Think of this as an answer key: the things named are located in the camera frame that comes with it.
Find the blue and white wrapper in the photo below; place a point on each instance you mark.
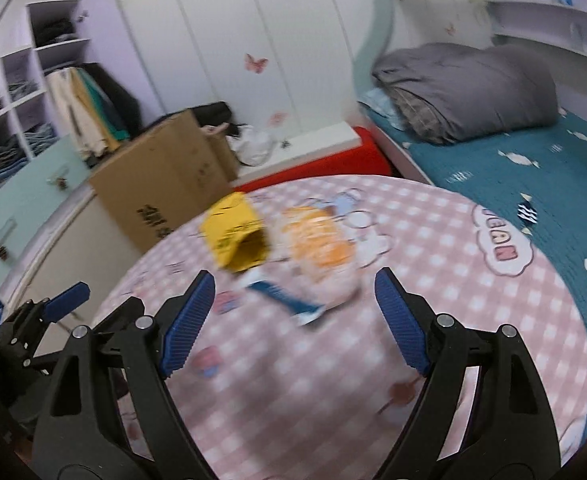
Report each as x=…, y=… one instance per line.
x=278, y=297

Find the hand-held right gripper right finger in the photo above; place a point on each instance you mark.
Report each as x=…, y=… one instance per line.
x=403, y=325

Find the folded black clothes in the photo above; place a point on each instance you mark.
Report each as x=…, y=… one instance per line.
x=53, y=30

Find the orange snack bag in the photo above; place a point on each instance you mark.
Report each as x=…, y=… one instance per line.
x=313, y=240

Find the white headboard shelf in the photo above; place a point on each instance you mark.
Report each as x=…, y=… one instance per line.
x=538, y=15

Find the mint green drawer unit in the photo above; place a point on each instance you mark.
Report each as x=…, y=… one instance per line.
x=23, y=195

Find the black hanging garment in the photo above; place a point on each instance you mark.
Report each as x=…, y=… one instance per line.
x=121, y=95

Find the pale wall map poster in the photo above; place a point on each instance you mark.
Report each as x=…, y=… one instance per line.
x=438, y=0

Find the grey duvet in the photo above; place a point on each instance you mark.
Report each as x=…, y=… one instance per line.
x=463, y=90

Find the white plastic bag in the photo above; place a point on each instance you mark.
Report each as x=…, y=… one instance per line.
x=253, y=147

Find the brown cardboard box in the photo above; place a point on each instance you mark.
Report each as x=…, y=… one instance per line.
x=163, y=180

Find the folded blue jeans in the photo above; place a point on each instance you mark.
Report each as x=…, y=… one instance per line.
x=6, y=162
x=38, y=137
x=21, y=91

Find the pink flower sticker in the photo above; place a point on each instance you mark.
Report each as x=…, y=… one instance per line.
x=279, y=119

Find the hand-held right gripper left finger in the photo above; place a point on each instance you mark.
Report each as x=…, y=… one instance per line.
x=188, y=325

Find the red white storage box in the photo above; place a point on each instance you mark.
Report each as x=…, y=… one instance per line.
x=323, y=155

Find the mint curved bed headboard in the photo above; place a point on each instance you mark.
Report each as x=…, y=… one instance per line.
x=378, y=20

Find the pink checkered tablecloth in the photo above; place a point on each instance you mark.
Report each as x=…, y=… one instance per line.
x=323, y=385

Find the mustard hanging garment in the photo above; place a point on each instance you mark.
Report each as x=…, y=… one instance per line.
x=89, y=110

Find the black bag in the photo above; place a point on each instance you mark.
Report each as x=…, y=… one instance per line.
x=213, y=112

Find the cream hanging garment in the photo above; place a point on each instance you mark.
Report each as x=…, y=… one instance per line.
x=71, y=110

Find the light blue pillow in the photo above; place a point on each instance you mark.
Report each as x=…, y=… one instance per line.
x=381, y=105

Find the white open shelf unit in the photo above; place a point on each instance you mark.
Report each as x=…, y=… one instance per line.
x=23, y=65

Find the white wardrobe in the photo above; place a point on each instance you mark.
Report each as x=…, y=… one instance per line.
x=213, y=35

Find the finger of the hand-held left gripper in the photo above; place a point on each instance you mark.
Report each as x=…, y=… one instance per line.
x=68, y=297
x=123, y=312

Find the green hanging garment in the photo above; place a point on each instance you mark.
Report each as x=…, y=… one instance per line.
x=108, y=110

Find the teal printed bed sheet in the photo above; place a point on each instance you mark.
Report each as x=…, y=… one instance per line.
x=523, y=175

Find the pink butterfly sticker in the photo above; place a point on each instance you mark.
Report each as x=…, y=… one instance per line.
x=256, y=63

